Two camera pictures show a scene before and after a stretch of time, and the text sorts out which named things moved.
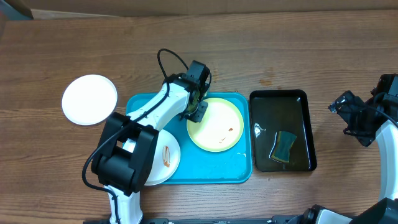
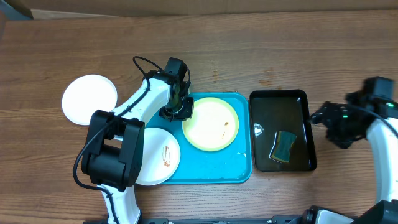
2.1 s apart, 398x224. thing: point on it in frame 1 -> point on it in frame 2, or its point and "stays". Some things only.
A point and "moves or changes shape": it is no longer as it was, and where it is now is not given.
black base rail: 276,219 stays
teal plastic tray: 232,165 stays
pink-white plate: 89,99 stays
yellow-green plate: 220,128 moves or changes shape
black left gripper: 198,116 -> 186,113
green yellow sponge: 283,142 stays
